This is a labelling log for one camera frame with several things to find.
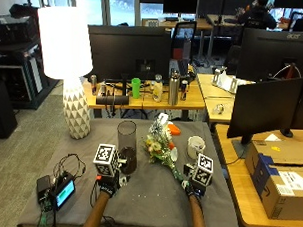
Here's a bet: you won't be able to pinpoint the person's right hand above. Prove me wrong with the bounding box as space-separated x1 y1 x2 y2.
181 163 208 199

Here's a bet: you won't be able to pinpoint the person's left hand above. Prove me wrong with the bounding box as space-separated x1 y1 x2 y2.
96 156 131 198

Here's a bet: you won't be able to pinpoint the mixed flower bouquet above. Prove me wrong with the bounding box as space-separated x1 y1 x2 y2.
141 111 188 183

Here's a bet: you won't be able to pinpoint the dark glass cylinder vase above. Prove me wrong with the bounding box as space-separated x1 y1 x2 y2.
115 119 139 176

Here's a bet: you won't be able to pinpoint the right glove marker cube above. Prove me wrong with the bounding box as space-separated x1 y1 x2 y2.
190 153 215 189

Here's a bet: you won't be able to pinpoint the glove marker cube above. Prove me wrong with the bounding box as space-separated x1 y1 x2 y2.
91 142 121 178
190 153 215 189

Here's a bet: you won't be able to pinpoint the white mug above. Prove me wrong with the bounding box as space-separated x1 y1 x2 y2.
186 135 207 161

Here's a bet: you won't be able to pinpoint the left glove marker cube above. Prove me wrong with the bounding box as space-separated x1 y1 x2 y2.
91 142 121 178

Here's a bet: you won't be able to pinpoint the grey tablecloth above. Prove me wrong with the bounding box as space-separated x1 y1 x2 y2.
16 114 245 227

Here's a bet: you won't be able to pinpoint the orange plastic object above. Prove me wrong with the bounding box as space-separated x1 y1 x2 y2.
167 123 182 137

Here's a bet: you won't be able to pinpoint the wooden desk rounded edge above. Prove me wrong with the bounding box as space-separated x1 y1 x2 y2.
211 123 303 227

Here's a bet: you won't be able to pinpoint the black device with lit screen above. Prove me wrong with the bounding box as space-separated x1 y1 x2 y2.
52 177 77 212

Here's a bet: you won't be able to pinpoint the wooden desk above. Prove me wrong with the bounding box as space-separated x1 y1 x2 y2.
194 72 258 125
81 75 208 122

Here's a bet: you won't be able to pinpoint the shiny crumpled wrapper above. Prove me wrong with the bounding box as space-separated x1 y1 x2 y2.
211 102 227 116

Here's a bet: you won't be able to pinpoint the black soundbar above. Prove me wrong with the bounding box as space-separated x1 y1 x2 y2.
95 94 131 107

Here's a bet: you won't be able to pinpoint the black power box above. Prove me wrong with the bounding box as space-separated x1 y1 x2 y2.
35 174 54 205

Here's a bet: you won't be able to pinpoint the dark drink can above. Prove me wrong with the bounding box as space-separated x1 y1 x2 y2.
179 78 190 102

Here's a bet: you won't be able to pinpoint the stainless steel bottle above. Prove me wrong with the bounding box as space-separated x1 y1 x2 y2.
167 69 182 107

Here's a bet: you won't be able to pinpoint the green plastic cup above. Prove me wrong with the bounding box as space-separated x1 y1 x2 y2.
130 77 143 100

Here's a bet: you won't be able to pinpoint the white paper sheet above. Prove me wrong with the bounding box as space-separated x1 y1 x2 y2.
263 132 283 143

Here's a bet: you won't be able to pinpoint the large cardboard box blue tape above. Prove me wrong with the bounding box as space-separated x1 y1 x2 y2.
249 152 303 222

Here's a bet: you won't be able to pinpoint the white stand pieces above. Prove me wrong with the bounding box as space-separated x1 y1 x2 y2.
210 67 249 96

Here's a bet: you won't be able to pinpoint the flat cardboard box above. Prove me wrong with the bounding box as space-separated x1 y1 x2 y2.
244 139 303 174

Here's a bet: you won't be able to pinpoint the black monitor on stand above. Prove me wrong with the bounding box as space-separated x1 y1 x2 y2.
225 74 303 162

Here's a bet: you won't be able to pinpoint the wide black monitor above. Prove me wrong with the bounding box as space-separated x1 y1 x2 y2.
85 23 174 87

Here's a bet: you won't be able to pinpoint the black mesh office chair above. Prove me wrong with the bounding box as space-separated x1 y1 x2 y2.
169 19 199 78

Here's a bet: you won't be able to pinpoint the black bin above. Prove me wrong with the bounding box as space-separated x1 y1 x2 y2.
0 79 21 140

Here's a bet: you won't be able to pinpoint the black monitor with silver logo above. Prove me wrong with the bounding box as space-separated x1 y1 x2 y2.
235 26 303 85

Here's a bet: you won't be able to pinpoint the white table lamp patterned base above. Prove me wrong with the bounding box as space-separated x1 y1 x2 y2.
33 4 96 141

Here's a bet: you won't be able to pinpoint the black equipment shelf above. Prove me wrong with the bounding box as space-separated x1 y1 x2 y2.
0 13 61 111

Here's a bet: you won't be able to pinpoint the black background monitor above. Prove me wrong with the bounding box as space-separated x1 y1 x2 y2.
162 0 199 16

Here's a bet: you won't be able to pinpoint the black cable bundle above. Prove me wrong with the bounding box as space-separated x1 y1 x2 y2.
51 152 88 183

